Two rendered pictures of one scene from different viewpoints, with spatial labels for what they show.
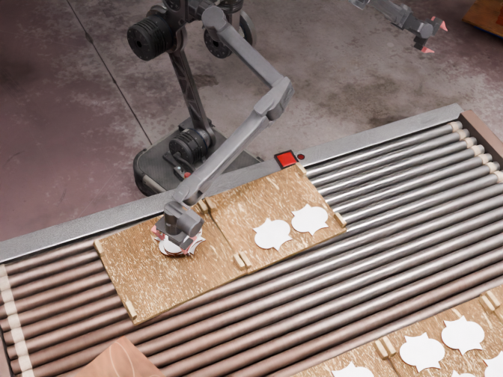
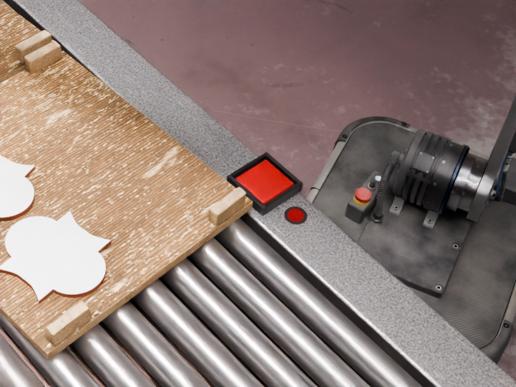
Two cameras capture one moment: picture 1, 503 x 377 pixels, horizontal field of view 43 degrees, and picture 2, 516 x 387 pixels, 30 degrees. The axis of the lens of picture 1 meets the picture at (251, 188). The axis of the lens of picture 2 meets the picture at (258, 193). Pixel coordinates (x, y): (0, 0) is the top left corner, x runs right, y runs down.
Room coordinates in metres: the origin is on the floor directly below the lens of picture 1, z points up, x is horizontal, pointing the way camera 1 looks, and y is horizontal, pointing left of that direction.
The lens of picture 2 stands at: (1.42, -0.97, 1.93)
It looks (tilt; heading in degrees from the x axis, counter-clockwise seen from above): 49 degrees down; 72
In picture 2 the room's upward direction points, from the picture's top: 8 degrees clockwise
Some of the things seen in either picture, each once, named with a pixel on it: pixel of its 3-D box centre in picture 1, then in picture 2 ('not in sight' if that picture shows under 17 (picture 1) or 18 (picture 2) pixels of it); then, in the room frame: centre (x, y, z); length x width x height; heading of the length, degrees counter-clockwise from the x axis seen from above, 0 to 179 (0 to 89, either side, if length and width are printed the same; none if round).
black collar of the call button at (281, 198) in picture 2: (287, 159); (264, 183); (1.70, -0.13, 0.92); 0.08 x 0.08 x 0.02; 30
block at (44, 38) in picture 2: (202, 206); (34, 46); (1.41, 0.17, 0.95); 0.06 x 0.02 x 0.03; 35
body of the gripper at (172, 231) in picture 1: (174, 224); not in sight; (1.20, 0.23, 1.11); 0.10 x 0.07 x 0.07; 61
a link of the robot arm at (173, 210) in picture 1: (174, 214); not in sight; (1.20, 0.23, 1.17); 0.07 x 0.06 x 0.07; 54
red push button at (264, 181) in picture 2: (287, 160); (264, 183); (1.70, -0.13, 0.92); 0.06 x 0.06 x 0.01; 30
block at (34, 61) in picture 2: (209, 204); (43, 57); (1.42, 0.14, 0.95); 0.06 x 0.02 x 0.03; 34
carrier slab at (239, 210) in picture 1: (274, 215); (55, 185); (1.42, -0.09, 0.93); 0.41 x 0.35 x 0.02; 124
